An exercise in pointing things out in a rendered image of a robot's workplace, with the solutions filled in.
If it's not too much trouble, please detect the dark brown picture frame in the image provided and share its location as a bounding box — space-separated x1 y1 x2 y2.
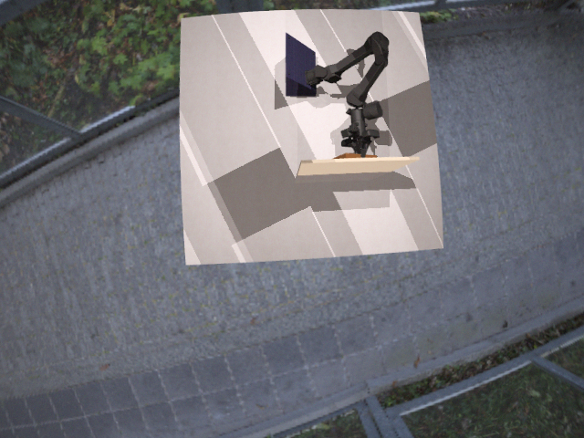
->
333 152 377 159

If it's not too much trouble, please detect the beige wall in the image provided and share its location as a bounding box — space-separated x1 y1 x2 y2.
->
297 156 419 175

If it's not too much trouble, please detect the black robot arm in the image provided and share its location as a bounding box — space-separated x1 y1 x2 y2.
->
305 31 390 139

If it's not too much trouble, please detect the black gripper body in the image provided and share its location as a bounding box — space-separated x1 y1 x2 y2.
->
341 120 380 148

